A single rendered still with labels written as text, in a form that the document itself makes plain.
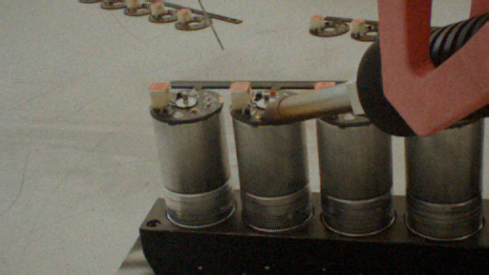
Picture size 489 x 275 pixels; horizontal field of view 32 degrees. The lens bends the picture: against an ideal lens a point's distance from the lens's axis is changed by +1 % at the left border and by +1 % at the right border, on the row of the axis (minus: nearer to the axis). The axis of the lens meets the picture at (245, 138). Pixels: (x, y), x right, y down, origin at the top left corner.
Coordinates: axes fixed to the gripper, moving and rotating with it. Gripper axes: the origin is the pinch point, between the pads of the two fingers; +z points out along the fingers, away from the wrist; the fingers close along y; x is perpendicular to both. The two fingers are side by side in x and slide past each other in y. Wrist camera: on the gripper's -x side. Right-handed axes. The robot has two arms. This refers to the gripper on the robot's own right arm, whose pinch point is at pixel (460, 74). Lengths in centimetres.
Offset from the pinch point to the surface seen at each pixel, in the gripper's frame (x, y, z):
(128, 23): -29.0, -8.0, 27.9
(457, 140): -1.5, -4.2, 6.2
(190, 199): -5.7, 2.0, 11.2
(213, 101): -7.5, 0.5, 8.8
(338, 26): -19.3, -17.1, 22.3
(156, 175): -11.1, 0.0, 17.9
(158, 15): -28.7, -10.0, 27.5
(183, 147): -6.6, 2.0, 9.5
